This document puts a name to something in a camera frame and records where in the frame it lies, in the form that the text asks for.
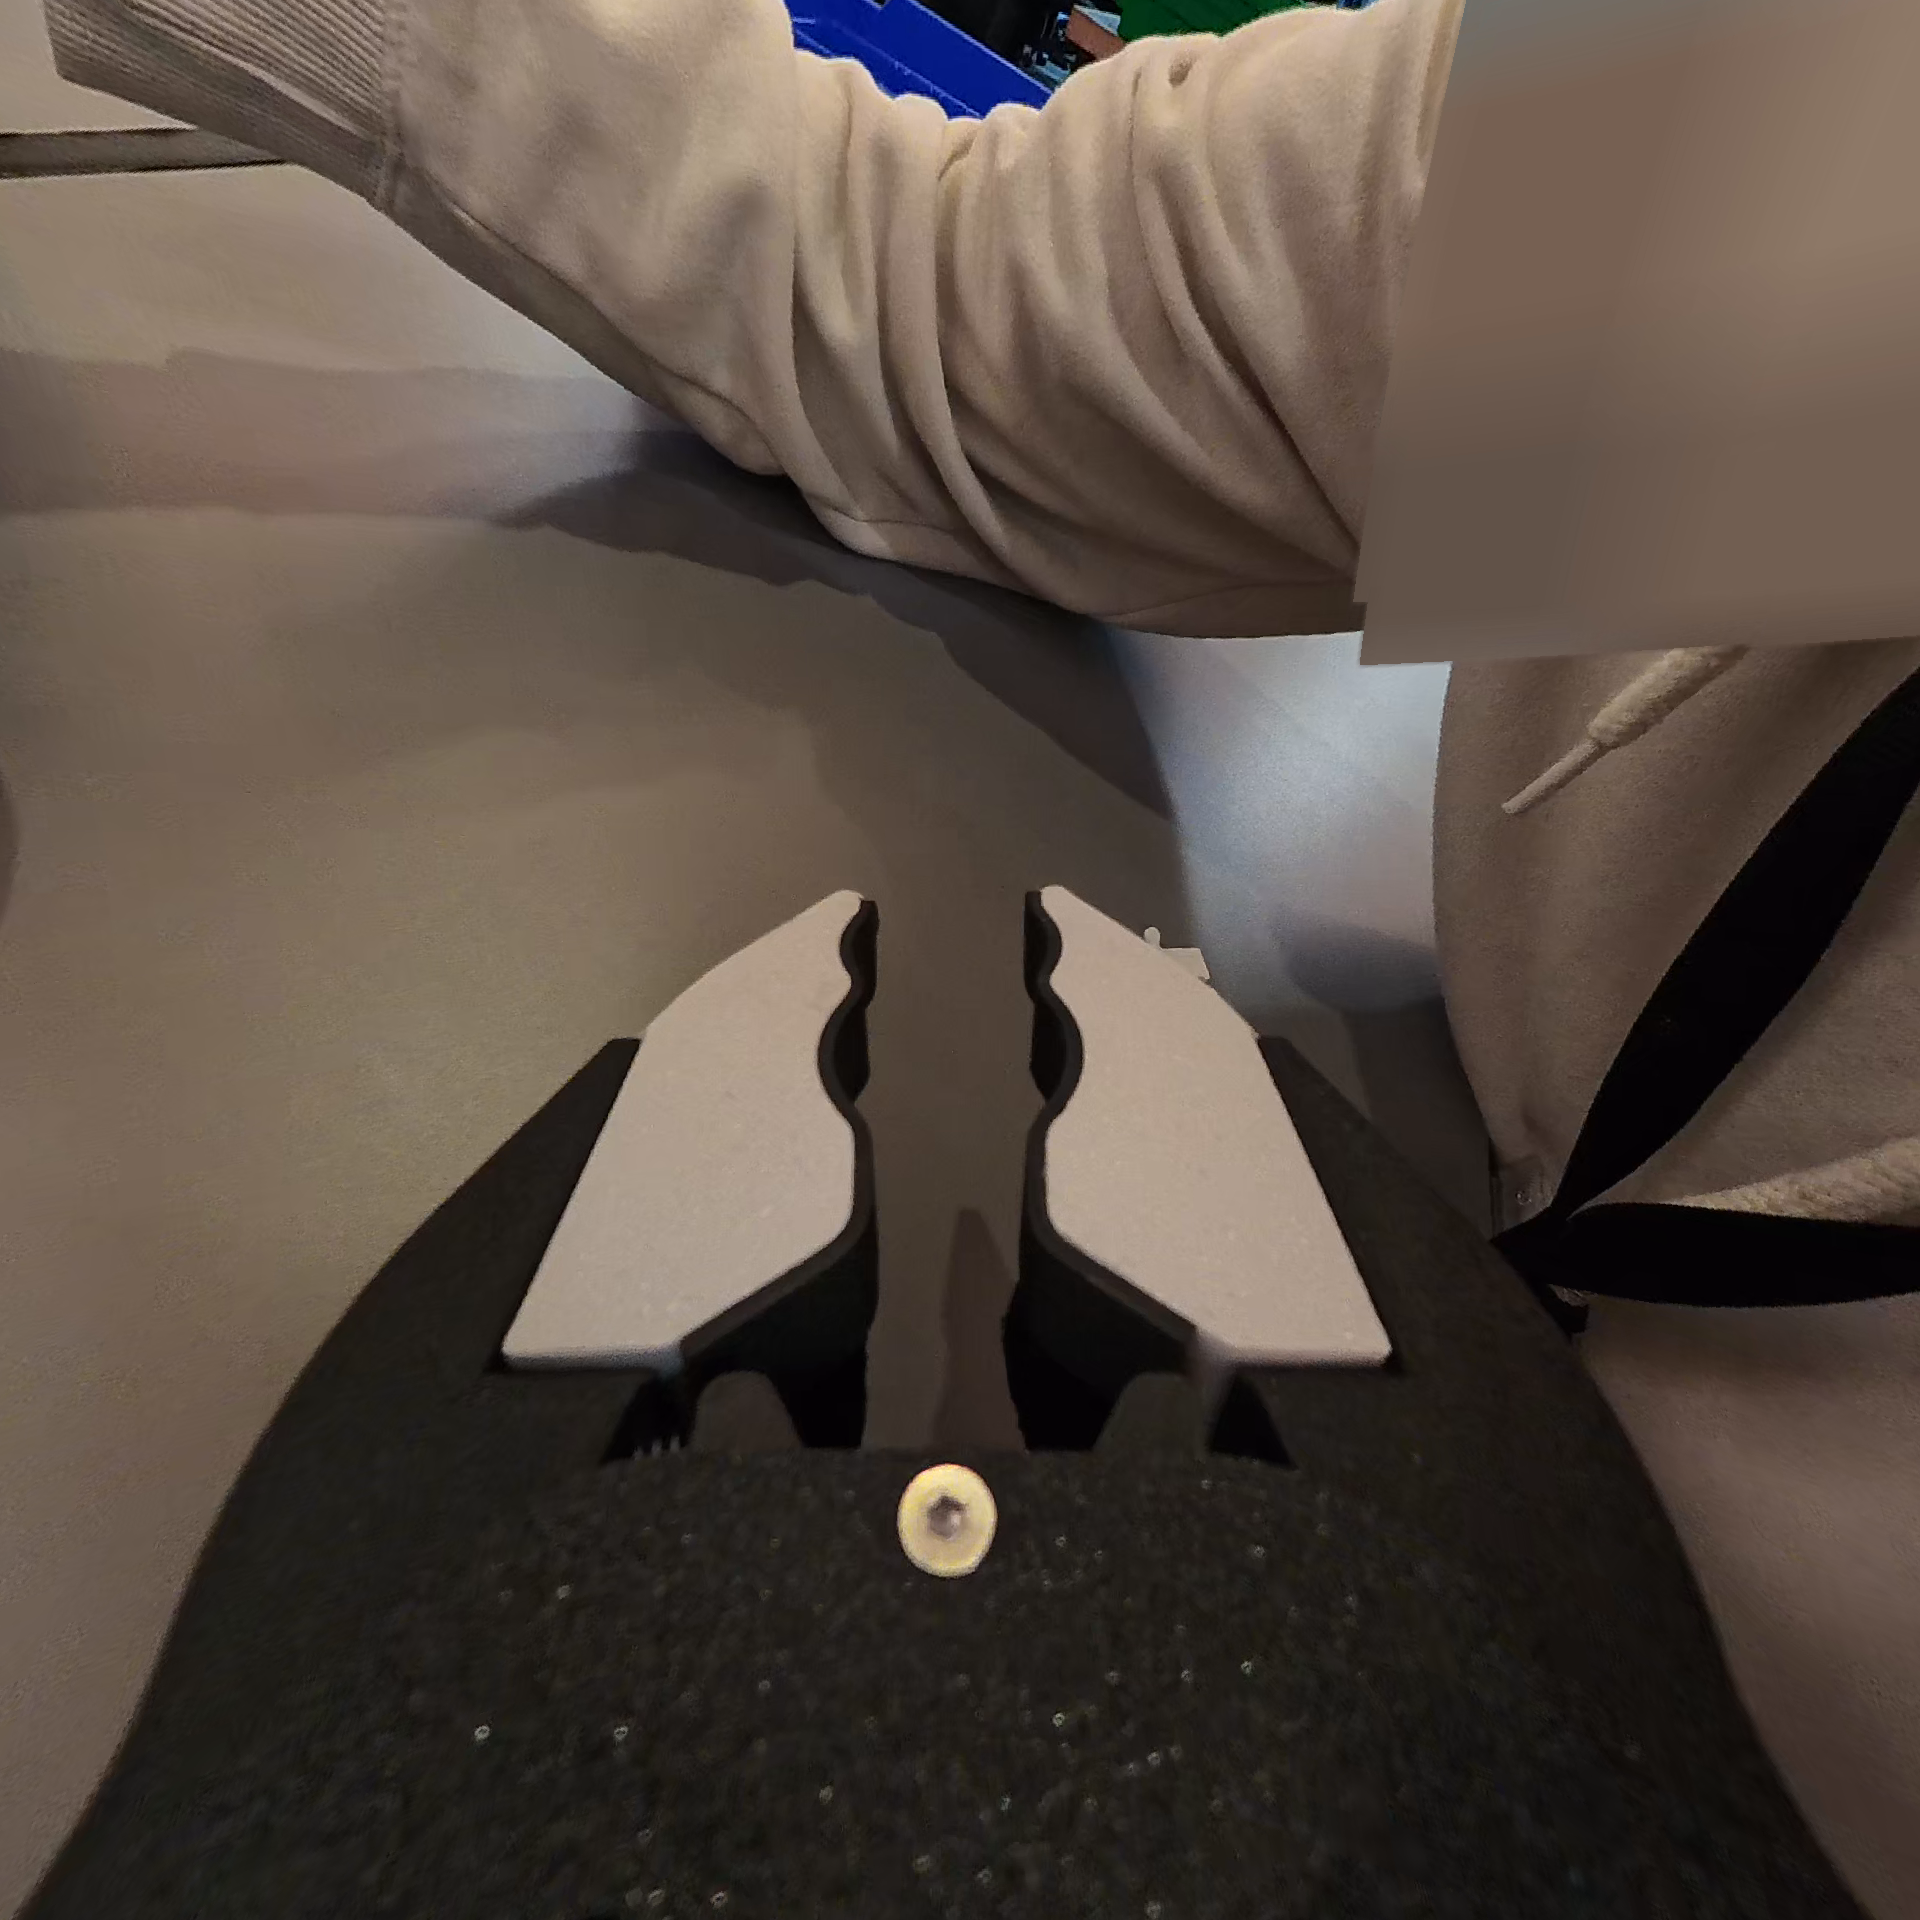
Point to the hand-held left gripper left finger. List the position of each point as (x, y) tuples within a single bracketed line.
[(690, 1200)]

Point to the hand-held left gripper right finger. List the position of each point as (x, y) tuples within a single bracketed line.
[(1200, 1200)]

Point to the person's right forearm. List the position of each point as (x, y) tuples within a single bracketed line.
[(990, 301)]

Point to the beige hoodie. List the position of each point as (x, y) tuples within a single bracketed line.
[(1741, 1561)]

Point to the blue plastic bin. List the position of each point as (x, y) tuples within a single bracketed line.
[(914, 55)]

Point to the green plastic bin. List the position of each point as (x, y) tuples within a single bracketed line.
[(1217, 16)]

